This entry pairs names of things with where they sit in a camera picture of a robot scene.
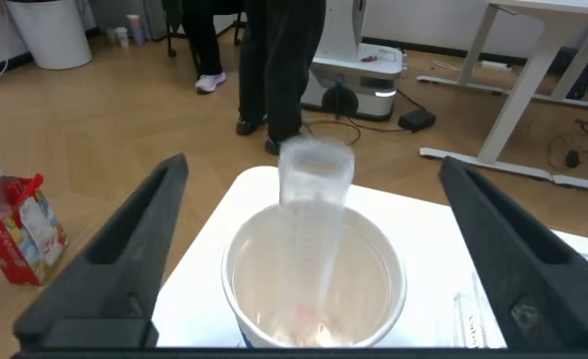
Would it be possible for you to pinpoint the test tube red pigment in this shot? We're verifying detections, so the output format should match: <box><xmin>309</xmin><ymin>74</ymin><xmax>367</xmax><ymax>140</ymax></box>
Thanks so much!
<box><xmin>277</xmin><ymin>137</ymin><xmax>357</xmax><ymax>310</ymax></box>

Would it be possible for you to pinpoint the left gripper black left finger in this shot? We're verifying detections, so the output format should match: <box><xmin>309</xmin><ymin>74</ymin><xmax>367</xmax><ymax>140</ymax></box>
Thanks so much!
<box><xmin>13</xmin><ymin>153</ymin><xmax>190</xmax><ymax>350</ymax></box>

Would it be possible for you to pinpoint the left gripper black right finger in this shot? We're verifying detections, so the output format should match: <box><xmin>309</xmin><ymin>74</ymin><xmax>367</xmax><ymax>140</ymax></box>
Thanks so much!
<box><xmin>438</xmin><ymin>155</ymin><xmax>588</xmax><ymax>351</ymax></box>

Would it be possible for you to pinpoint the red gift bag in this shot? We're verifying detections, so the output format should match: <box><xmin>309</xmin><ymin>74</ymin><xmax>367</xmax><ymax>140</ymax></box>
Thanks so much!
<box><xmin>0</xmin><ymin>162</ymin><xmax>70</xmax><ymax>287</ymax></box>

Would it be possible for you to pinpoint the black power adapter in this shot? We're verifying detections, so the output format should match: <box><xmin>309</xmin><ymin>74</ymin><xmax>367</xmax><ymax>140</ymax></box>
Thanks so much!
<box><xmin>397</xmin><ymin>107</ymin><xmax>438</xmax><ymax>135</ymax></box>

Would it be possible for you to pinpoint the person in white shirt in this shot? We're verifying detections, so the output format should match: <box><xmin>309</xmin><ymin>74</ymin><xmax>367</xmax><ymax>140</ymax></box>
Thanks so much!
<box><xmin>236</xmin><ymin>0</ymin><xmax>328</xmax><ymax>156</ymax></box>

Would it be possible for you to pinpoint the blue white paper cup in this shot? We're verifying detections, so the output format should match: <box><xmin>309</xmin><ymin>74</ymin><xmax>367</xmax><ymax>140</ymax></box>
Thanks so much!
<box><xmin>220</xmin><ymin>201</ymin><xmax>409</xmax><ymax>349</ymax></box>

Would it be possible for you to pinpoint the clear acrylic test tube rack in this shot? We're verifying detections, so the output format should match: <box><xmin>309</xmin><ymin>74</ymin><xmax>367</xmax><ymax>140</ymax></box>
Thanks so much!
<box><xmin>451</xmin><ymin>271</ymin><xmax>507</xmax><ymax>349</ymax></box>

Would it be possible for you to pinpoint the white planter pot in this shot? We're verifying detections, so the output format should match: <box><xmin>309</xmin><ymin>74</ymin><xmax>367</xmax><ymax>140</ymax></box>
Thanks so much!
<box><xmin>4</xmin><ymin>0</ymin><xmax>94</xmax><ymax>71</ymax></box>

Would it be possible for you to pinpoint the white standing desk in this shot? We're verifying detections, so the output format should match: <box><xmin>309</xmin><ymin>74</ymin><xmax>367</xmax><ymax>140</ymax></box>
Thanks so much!
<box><xmin>417</xmin><ymin>0</ymin><xmax>588</xmax><ymax>194</ymax></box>

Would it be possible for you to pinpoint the person in black clothes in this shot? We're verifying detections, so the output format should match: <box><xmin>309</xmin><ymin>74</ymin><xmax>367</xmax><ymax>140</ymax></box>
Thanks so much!
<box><xmin>180</xmin><ymin>0</ymin><xmax>228</xmax><ymax>95</ymax></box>

